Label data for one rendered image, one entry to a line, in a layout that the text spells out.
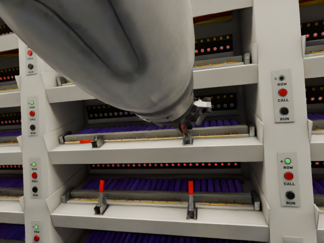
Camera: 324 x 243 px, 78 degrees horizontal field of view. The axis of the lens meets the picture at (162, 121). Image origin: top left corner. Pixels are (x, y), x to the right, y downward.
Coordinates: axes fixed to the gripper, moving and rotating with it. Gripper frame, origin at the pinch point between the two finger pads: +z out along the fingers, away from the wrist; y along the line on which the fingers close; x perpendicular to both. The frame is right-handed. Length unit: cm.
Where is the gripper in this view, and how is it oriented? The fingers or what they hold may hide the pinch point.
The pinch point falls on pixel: (182, 124)
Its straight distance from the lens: 46.3
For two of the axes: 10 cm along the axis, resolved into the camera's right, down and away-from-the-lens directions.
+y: 9.7, -0.6, -2.3
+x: -0.1, -9.7, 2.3
